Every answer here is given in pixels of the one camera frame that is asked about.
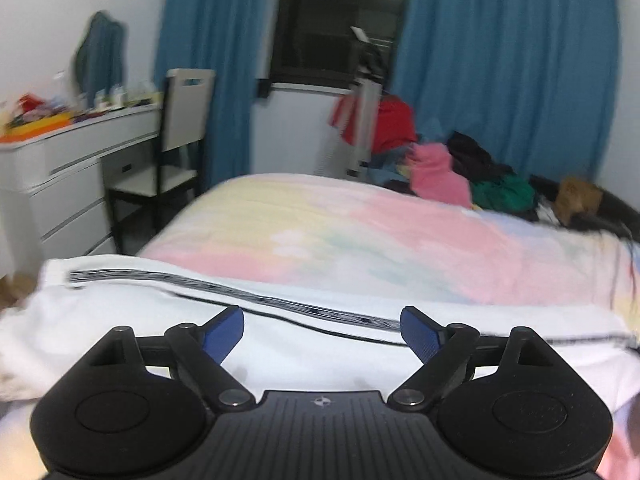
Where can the green garment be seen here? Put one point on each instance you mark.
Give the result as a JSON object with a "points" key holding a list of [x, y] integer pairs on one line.
{"points": [[502, 192]]}

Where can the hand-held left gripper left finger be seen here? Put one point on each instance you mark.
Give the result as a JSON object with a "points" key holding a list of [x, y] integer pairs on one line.
{"points": [[222, 335]]}

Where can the wavy-edged mirror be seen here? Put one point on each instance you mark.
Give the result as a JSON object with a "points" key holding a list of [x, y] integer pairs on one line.
{"points": [[100, 60]]}

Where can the white dresser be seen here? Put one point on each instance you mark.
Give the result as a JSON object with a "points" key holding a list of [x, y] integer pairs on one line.
{"points": [[65, 185]]}

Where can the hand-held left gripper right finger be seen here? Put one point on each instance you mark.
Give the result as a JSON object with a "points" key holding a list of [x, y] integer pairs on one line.
{"points": [[420, 335]]}

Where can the dark window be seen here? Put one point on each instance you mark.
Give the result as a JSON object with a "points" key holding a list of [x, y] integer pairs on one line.
{"points": [[325, 25]]}

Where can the row of small bottles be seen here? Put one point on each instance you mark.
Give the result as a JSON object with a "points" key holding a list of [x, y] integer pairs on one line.
{"points": [[120, 97]]}

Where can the black clothes pile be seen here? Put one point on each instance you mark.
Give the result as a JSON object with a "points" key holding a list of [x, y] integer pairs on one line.
{"points": [[475, 157]]}

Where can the bed with pastel sheet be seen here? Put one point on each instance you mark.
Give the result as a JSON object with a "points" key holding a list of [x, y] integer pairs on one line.
{"points": [[325, 230]]}

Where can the orange tray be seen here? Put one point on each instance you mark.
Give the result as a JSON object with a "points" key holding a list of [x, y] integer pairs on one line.
{"points": [[35, 127]]}

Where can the small black wall box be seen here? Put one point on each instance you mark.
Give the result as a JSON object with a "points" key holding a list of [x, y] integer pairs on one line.
{"points": [[263, 88]]}

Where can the wide blue curtain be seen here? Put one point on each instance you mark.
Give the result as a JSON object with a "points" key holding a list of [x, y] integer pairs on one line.
{"points": [[500, 60]]}

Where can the pink garment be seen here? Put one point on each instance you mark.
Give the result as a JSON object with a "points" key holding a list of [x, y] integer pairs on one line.
{"points": [[440, 175]]}

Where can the narrow blue curtain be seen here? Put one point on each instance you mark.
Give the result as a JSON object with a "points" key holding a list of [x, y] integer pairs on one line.
{"points": [[215, 60]]}

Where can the white chair with black frame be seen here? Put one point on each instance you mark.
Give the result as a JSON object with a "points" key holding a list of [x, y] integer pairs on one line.
{"points": [[185, 110]]}

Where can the white towel with black stripes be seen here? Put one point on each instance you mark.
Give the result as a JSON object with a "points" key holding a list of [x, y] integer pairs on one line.
{"points": [[125, 310]]}

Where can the red garment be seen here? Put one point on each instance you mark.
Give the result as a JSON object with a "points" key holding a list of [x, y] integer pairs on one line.
{"points": [[395, 125]]}

